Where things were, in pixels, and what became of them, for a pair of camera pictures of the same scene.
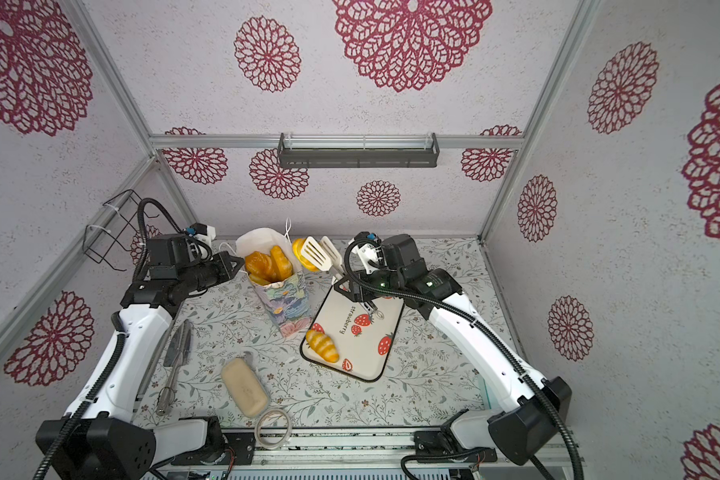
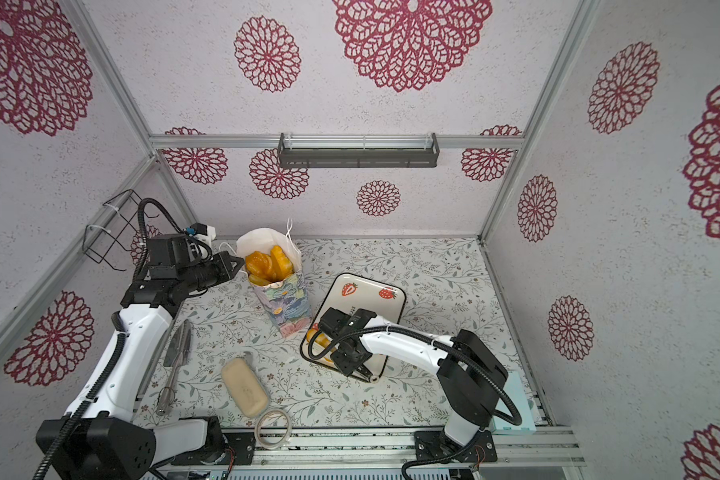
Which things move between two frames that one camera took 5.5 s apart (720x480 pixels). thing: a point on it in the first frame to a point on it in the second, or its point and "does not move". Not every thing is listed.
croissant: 282,266 does not move
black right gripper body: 382,285 to 344,361
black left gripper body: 208,273 does not move
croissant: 258,280 does not move
